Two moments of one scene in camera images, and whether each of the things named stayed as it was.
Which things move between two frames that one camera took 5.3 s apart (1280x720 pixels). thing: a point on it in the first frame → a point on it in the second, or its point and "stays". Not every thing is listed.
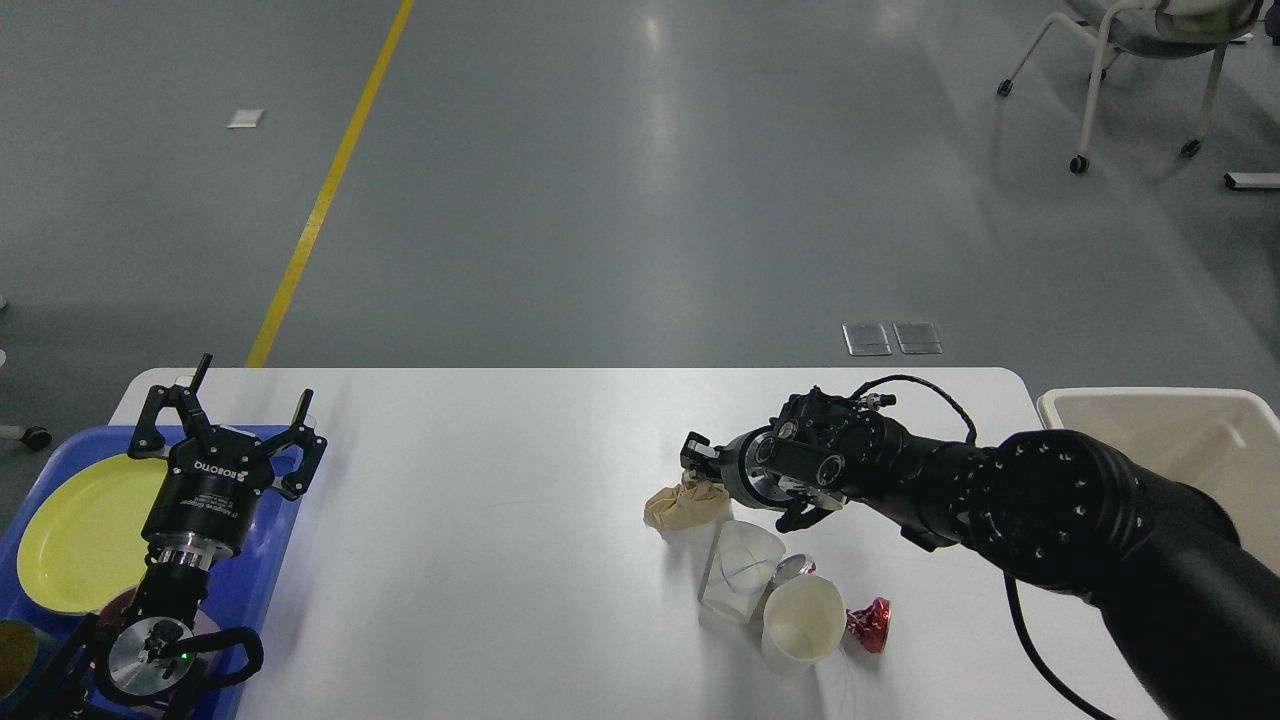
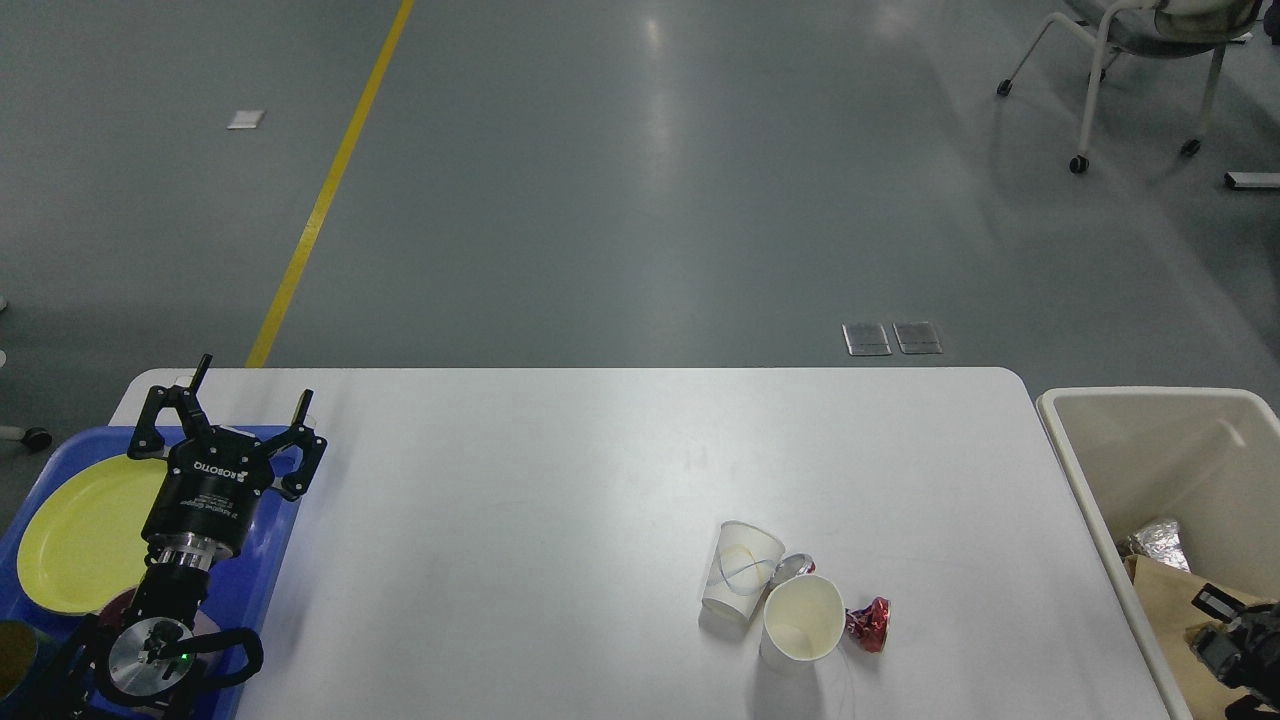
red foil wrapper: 868,628 stays
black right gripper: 750,467 → 1248,656
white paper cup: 803,619 stays
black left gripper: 208,503 stays
